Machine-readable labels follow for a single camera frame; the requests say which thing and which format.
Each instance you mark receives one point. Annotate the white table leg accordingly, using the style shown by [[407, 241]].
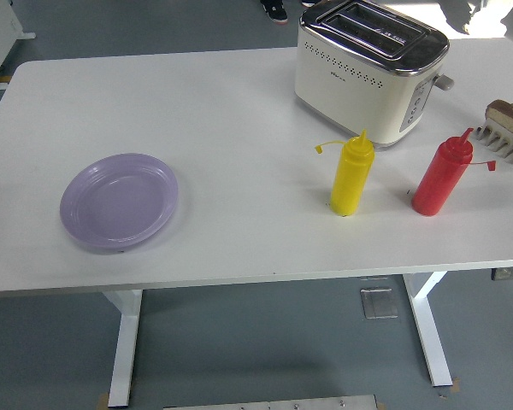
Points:
[[429, 333], [126, 341]]

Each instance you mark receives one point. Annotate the brown floor tape piece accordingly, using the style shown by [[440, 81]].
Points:
[[456, 385], [103, 400]]

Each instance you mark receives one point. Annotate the table control panel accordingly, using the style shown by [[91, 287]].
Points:
[[511, 274]]

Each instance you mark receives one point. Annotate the cream and silver toaster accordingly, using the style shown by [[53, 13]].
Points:
[[346, 94]]

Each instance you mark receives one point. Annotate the person's black shoe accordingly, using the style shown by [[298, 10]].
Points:
[[274, 10]]

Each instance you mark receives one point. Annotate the white equipment cabinet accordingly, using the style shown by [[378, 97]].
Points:
[[0, 34]]

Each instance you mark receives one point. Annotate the grey metal base plate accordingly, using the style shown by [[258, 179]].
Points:
[[269, 403]]

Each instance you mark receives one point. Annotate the yellow squeeze bottle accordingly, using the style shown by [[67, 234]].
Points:
[[350, 179]]

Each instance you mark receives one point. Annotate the metal floor cover plate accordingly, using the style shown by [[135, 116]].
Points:
[[379, 303]]

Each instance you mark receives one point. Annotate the purple round plate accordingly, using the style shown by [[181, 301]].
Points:
[[119, 205]]

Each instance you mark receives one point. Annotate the red squeeze bottle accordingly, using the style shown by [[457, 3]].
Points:
[[440, 179]]

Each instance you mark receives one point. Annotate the brown bread slice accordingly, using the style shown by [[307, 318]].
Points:
[[508, 114]]

